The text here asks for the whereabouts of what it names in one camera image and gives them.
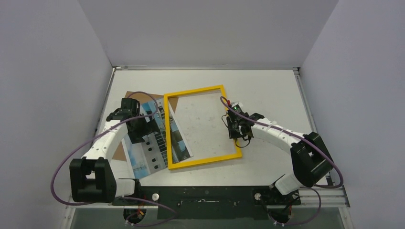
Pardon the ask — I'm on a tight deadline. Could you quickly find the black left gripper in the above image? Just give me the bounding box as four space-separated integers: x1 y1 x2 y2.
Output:
129 110 160 144

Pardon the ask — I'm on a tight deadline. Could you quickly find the sky and building photo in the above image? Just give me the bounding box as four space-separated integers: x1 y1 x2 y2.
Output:
122 98 193 179

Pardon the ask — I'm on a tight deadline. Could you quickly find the yellow wooden picture frame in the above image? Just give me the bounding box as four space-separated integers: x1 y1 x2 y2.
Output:
163 85 242 170

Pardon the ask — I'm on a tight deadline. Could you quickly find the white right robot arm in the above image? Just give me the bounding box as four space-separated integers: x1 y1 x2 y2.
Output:
226 103 333 205

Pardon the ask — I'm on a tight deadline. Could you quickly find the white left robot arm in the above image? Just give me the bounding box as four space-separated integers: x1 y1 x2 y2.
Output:
69 98 159 206

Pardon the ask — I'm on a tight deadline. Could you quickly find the brown cardboard backing board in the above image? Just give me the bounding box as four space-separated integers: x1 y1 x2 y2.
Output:
112 91 179 162

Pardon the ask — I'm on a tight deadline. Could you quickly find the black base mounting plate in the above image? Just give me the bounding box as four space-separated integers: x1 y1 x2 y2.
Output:
112 186 301 220

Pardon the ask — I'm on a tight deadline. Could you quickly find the aluminium rail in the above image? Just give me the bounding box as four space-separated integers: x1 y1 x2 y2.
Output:
67 187 350 208

